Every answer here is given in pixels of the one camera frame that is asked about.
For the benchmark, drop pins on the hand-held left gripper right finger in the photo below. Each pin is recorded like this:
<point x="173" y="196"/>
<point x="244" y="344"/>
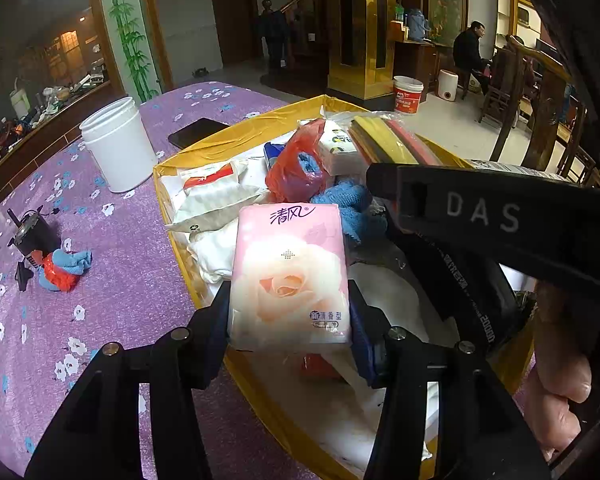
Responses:
<point x="362" y="355"/>

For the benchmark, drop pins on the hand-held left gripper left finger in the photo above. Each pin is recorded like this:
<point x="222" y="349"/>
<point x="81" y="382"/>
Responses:
<point x="215" y="330"/>

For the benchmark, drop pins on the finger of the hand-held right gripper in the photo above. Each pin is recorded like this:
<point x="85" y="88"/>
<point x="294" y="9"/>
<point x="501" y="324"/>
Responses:
<point x="382" y="180"/>

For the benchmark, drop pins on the blue fluffy cloth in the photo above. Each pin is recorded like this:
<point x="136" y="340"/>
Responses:
<point x="350" y="210"/>

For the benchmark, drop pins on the yellow red cloth pack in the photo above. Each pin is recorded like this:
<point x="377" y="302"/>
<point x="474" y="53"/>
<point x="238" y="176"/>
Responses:
<point x="380" y="135"/>

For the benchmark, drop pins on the white tissue pack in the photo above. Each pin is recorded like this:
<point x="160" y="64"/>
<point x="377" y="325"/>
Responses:
<point x="340" y="157"/>

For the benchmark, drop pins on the white cloth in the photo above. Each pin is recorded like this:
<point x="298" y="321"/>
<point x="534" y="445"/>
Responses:
<point x="405" y="300"/>

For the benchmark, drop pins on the black printed packet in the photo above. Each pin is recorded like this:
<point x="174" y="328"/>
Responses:
<point x="480" y="300"/>

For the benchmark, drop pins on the pink tissue pack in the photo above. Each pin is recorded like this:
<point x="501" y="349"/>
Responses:
<point x="290" y="280"/>

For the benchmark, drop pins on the yellow box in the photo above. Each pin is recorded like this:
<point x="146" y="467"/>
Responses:
<point x="267" y="405"/>

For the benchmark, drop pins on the small blue tissue pack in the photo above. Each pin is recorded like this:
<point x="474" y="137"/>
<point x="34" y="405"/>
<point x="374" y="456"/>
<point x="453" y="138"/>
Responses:
<point x="272" y="152"/>

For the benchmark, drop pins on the white packet red label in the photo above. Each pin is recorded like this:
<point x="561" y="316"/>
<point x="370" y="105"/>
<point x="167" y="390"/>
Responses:
<point x="215" y="185"/>

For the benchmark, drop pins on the person's right hand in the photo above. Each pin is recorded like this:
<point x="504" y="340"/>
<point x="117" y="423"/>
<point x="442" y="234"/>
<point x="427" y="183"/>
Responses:
<point x="560" y="360"/>

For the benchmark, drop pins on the red white paint bucket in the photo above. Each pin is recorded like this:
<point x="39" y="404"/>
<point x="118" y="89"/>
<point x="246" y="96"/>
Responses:
<point x="407" y="95"/>

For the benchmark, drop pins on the white plastic bin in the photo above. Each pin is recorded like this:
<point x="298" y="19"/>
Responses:
<point x="447" y="85"/>

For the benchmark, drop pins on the wooden cabinet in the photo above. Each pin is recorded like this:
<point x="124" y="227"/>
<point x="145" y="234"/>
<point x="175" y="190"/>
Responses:
<point x="420" y="62"/>

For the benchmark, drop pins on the purple floral tablecloth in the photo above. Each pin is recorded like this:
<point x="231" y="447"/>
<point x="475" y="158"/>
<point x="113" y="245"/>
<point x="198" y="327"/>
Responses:
<point x="105" y="260"/>

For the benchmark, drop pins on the wooden chair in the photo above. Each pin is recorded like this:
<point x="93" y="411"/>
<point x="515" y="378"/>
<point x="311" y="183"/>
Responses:
<point x="550" y="105"/>

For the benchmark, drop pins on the golden pillar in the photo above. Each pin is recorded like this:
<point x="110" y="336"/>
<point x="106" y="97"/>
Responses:
<point x="365" y="25"/>

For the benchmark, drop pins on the blue bag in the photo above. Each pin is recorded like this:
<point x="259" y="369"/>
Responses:
<point x="417" y="25"/>

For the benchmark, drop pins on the small red plastic bag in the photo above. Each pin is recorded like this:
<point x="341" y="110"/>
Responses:
<point x="55" y="277"/>

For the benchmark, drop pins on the wooden staircase railing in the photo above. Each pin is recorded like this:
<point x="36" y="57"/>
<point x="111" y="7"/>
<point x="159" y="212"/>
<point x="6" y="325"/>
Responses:
<point x="305" y="20"/>

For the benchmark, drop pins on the black phone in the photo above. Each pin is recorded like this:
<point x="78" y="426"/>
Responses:
<point x="195" y="132"/>

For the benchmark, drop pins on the black power adapter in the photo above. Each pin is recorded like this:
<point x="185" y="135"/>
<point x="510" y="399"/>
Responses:
<point x="22" y="277"/>

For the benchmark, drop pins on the black motor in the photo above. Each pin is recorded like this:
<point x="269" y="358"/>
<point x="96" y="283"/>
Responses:
<point x="32" y="240"/>

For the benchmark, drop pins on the white plastic jar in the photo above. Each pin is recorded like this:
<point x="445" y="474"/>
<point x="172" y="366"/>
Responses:
<point x="120" y="150"/>

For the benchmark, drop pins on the brown wooden door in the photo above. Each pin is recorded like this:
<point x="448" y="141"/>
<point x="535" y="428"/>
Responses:
<point x="232" y="17"/>

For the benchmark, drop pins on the wooden counter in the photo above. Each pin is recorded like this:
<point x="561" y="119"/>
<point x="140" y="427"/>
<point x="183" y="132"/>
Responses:
<point x="30" y="152"/>

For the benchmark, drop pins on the counter clutter pile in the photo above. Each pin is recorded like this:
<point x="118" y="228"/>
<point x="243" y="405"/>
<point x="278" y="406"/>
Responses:
<point x="55" y="105"/>

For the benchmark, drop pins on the white kettle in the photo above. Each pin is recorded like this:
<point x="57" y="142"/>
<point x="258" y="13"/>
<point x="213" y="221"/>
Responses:
<point x="20" y="103"/>

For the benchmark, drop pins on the bamboo wall decal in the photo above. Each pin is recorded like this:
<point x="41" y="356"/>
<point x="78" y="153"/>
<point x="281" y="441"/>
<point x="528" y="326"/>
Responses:
<point x="130" y="30"/>

